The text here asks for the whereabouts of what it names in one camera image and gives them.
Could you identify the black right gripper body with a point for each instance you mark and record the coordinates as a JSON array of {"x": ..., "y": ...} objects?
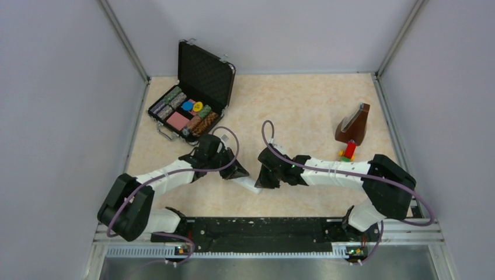
[{"x": 270, "y": 179}]

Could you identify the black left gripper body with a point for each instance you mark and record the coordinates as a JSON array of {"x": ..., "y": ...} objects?
[{"x": 216, "y": 161}]

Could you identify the white remote control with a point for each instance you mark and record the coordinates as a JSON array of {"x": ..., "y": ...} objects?
[{"x": 248, "y": 183}]

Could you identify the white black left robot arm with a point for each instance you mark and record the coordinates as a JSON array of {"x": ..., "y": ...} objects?
[{"x": 127, "y": 209}]

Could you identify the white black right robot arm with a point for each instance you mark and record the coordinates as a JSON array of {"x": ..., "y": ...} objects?
[{"x": 387, "y": 186}]

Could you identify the orange black chip row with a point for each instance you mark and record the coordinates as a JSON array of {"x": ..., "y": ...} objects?
[{"x": 205, "y": 124}]

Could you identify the red green chip row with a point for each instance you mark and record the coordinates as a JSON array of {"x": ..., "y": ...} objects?
[{"x": 196, "y": 120}]

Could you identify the pink playing card deck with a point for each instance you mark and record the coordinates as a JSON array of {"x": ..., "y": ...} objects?
[{"x": 177, "y": 121}]

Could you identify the yellow big blind chip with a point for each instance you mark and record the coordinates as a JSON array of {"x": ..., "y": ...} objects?
[{"x": 198, "y": 106}]

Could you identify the blue round dealer chip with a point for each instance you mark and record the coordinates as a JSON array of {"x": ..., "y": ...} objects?
[{"x": 187, "y": 106}]

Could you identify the blue tan chip row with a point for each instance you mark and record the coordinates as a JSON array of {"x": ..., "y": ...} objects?
[{"x": 169, "y": 108}]

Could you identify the black poker chip case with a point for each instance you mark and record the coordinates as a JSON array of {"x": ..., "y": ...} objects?
[{"x": 203, "y": 77}]

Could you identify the purple chip row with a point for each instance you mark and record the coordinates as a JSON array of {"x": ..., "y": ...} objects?
[{"x": 166, "y": 99}]

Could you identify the colourful toy brick stack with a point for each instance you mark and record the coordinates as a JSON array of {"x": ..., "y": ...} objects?
[{"x": 348, "y": 154}]

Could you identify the brown wooden metronome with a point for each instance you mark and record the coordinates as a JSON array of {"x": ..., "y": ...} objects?
[{"x": 354, "y": 126}]

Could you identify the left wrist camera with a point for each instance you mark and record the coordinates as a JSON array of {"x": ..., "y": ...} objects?
[{"x": 225, "y": 138}]

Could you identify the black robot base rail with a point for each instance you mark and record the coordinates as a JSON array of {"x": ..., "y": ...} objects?
[{"x": 270, "y": 237}]

